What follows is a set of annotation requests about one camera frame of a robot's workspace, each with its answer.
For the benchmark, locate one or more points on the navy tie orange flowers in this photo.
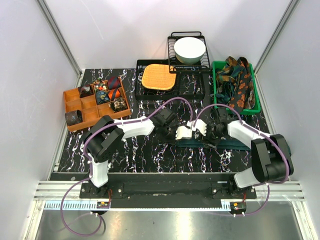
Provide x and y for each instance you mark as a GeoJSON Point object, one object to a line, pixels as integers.
{"type": "Point", "coordinates": [243, 96]}

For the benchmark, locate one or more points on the rolled dark floral tie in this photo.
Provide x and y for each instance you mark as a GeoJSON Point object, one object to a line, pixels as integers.
{"type": "Point", "coordinates": [85, 91]}

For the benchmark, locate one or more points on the rolled colourful floral tie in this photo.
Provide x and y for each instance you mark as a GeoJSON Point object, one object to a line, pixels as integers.
{"type": "Point", "coordinates": [100, 86]}

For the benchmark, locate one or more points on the orange woven pot holder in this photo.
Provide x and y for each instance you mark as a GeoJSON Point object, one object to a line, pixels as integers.
{"type": "Point", "coordinates": [158, 77]}

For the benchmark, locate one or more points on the white bowl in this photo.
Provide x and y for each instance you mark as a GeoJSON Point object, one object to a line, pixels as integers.
{"type": "Point", "coordinates": [189, 50]}

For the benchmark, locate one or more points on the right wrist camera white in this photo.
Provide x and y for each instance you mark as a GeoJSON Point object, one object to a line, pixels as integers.
{"type": "Point", "coordinates": [198, 125]}

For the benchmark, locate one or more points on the rolled maroon striped tie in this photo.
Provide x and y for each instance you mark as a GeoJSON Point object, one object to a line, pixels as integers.
{"type": "Point", "coordinates": [114, 82]}

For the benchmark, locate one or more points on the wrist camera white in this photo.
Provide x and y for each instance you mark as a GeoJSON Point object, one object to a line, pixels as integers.
{"type": "Point", "coordinates": [183, 132]}
{"type": "Point", "coordinates": [198, 125]}

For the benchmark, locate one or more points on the dark green tie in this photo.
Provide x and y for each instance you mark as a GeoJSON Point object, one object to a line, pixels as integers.
{"type": "Point", "coordinates": [227, 144]}

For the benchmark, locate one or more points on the rolled beige patterned tie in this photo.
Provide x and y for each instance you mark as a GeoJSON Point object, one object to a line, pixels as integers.
{"type": "Point", "coordinates": [118, 105]}

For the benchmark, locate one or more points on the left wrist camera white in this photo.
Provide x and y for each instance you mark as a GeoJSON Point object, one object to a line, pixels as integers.
{"type": "Point", "coordinates": [183, 132]}

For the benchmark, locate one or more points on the brown blue tie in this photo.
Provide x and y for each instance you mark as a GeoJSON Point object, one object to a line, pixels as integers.
{"type": "Point", "coordinates": [73, 117]}

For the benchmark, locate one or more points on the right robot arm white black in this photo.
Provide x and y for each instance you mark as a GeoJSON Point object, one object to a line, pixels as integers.
{"type": "Point", "coordinates": [270, 154]}

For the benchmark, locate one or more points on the black wire dish rack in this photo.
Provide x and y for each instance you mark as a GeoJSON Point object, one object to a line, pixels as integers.
{"type": "Point", "coordinates": [202, 66]}

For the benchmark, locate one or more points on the rolled navy orange striped tie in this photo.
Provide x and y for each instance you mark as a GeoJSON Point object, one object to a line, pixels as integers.
{"type": "Point", "coordinates": [115, 93]}

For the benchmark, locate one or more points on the rolled blue paisley tie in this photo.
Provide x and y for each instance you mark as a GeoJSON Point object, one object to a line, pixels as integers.
{"type": "Point", "coordinates": [102, 97]}

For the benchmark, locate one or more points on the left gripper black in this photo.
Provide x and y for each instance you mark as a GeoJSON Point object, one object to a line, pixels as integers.
{"type": "Point", "coordinates": [172, 139]}

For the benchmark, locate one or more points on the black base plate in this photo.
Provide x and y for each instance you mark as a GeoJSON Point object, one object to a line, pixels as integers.
{"type": "Point", "coordinates": [166, 191]}

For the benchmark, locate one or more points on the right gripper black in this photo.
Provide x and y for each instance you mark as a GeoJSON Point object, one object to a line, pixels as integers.
{"type": "Point", "coordinates": [210, 131]}

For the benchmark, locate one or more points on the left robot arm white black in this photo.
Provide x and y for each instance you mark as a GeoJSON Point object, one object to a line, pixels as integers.
{"type": "Point", "coordinates": [106, 136]}

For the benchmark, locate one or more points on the orange wooden divided box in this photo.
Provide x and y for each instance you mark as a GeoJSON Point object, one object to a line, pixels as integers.
{"type": "Point", "coordinates": [91, 112]}

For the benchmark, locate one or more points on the brown teal patterned tie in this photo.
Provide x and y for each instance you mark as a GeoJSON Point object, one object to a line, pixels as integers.
{"type": "Point", "coordinates": [227, 77]}

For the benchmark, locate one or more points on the green plastic bin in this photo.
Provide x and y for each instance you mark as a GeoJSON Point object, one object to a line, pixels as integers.
{"type": "Point", "coordinates": [255, 110]}

